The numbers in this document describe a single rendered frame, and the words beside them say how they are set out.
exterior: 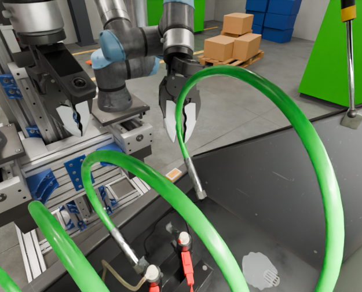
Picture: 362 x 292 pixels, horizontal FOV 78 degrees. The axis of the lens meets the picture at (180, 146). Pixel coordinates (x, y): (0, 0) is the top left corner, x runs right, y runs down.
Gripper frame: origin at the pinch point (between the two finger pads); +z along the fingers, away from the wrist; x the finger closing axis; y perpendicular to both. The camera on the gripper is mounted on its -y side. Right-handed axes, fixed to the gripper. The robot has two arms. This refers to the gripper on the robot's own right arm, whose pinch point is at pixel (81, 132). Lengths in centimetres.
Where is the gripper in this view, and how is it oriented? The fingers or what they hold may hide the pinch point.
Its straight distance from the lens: 53.4
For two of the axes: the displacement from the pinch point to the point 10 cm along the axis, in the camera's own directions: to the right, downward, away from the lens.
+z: 0.0, 7.8, 6.3
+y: -7.4, -4.2, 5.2
